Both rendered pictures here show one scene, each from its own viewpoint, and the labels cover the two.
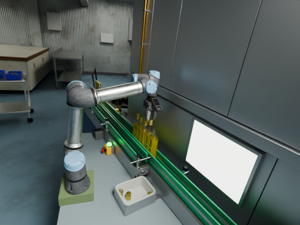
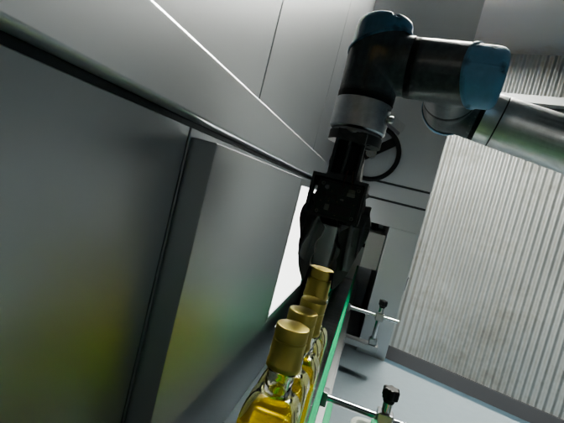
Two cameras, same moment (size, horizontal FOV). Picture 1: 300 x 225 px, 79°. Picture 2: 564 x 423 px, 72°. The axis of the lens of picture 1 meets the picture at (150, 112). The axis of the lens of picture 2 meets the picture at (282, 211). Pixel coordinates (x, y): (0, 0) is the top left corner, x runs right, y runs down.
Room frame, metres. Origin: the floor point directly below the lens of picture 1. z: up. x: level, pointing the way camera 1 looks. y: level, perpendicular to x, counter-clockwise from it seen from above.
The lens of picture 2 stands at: (1.64, 0.35, 1.30)
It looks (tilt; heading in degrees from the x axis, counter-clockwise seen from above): 4 degrees down; 228
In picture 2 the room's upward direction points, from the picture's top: 14 degrees clockwise
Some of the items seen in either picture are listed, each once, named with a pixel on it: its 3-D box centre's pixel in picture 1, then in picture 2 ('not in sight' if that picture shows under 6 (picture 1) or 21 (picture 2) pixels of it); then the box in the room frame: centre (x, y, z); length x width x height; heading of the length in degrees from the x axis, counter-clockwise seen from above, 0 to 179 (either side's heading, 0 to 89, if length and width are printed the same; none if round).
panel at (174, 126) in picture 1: (187, 137); (274, 252); (1.07, -0.27, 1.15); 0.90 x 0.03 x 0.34; 35
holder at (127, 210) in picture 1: (138, 193); not in sight; (0.90, 0.02, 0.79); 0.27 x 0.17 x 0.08; 125
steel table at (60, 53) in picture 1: (71, 65); not in sight; (6.15, 2.81, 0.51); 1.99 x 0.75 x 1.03; 18
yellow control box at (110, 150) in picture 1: (108, 149); not in sight; (1.35, 0.33, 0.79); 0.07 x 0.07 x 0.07; 35
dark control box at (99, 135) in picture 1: (98, 134); not in sight; (1.58, 0.49, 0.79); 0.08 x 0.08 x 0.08; 35
